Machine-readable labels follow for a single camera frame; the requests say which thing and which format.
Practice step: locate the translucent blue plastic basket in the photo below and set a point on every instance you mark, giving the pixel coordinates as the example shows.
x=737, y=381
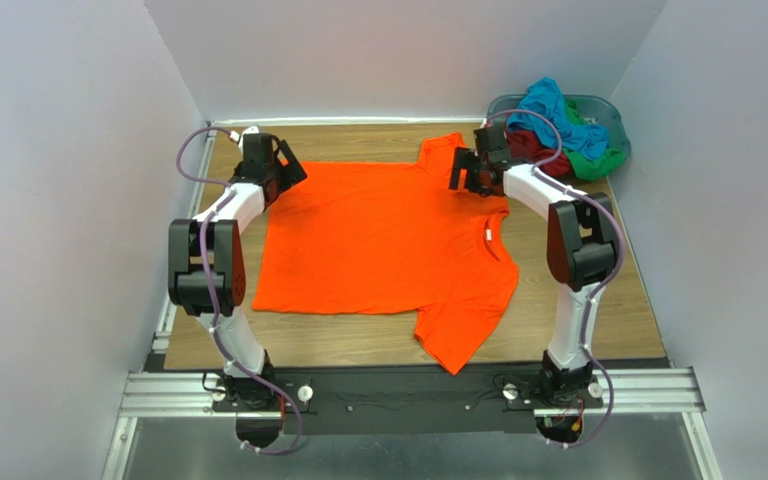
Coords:
x=604, y=113

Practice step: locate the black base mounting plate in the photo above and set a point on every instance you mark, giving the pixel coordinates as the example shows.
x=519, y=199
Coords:
x=402, y=400

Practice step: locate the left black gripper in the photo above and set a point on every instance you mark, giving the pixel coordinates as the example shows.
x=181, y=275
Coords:
x=283, y=170

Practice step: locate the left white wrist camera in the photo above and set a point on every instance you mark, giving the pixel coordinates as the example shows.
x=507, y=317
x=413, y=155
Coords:
x=239, y=138

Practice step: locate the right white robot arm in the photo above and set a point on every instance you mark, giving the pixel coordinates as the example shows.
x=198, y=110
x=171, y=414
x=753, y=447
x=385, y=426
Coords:
x=584, y=251

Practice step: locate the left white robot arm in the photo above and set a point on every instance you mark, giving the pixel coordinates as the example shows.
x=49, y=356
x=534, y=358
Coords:
x=206, y=267

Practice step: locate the dark red t shirt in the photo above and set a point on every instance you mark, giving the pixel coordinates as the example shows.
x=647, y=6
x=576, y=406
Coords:
x=526, y=145

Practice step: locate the green t shirt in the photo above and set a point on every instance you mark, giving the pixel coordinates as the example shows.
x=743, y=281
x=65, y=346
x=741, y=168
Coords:
x=594, y=163

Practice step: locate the orange t shirt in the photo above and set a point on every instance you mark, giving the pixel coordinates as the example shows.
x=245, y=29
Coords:
x=378, y=238

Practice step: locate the blue t shirt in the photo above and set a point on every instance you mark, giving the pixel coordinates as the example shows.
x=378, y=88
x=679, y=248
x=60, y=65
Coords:
x=544, y=111

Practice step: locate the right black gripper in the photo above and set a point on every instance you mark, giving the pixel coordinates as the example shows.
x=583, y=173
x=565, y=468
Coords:
x=469, y=170

